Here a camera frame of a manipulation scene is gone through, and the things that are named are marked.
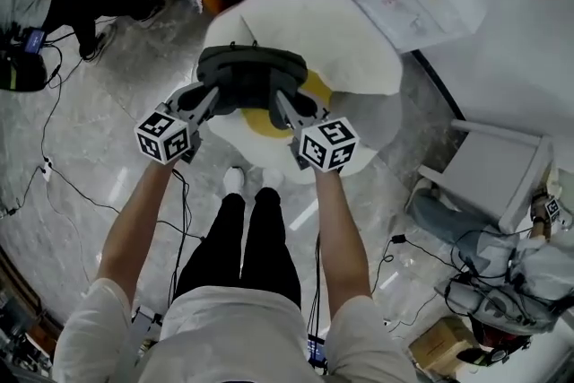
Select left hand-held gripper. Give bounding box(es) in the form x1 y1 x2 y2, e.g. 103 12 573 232
134 82 221 168

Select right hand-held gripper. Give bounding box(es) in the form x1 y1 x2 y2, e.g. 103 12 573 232
274 90 361 174

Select person's left forearm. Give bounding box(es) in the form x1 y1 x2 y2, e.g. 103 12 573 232
95 158 177 307

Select person's right forearm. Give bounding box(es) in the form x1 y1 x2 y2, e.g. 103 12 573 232
310 168 374 311

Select yellow yolk cushion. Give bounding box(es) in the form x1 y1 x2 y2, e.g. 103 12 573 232
241 68 334 141

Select person's white right shoe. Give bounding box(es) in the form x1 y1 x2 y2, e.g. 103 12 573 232
261 168 286 190

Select person's white shoe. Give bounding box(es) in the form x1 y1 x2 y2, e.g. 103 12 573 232
261 168 286 190
222 165 246 195

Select white egg-shaped bean bag chair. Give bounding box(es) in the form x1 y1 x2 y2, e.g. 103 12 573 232
201 0 404 187

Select person's white left shoe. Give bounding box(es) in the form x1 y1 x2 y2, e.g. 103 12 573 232
222 165 246 195

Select person's black trousers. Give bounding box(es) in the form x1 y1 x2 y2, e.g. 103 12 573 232
171 187 302 311

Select white power adapter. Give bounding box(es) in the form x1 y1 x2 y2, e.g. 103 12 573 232
37 156 55 183

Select small blue-screen device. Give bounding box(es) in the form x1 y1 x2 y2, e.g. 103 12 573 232
23 27 47 56

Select black bag with green stripe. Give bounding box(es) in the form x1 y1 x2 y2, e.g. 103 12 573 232
0 25 48 94

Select white side table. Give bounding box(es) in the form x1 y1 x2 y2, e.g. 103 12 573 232
417 118 554 235

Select grey waist device box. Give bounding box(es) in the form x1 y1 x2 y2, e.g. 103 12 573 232
128 304 163 347

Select person's white shirt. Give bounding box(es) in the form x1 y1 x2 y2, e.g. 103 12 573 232
52 276 419 383

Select small waist screen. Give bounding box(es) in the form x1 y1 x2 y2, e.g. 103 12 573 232
306 333 329 370

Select cardboard box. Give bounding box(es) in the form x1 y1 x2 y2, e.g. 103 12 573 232
409 315 480 374

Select dark wooden shelf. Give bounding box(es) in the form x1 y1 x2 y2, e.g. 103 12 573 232
0 244 65 383

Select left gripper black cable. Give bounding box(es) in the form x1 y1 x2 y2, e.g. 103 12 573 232
167 168 195 307

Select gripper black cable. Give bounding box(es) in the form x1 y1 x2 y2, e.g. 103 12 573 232
167 168 195 307
307 231 325 338

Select black floor cable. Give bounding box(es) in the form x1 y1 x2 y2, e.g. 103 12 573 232
40 43 65 163
44 165 205 241
369 231 450 329

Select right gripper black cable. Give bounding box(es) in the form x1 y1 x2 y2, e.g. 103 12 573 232
307 231 325 338

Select white board with black frame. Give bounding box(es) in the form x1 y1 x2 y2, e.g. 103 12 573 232
340 0 574 135

